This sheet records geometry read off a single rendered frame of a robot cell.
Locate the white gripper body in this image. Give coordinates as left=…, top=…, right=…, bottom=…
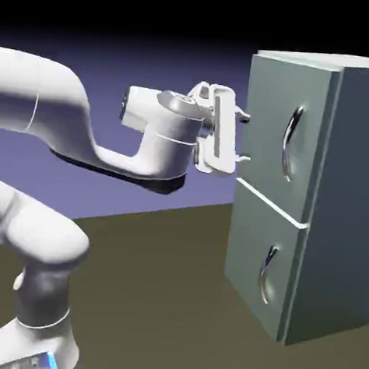
left=196, top=83, right=243, bottom=177

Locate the grey-green cabinet door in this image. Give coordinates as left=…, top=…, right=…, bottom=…
left=218, top=177, right=313, bottom=346
left=233, top=52, right=344, bottom=227

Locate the curved silver door handle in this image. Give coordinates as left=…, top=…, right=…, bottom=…
left=279, top=104, right=305, bottom=184
left=255, top=244, right=279, bottom=306

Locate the grey-green cabinet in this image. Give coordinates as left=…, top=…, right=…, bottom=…
left=217, top=45, right=369, bottom=353

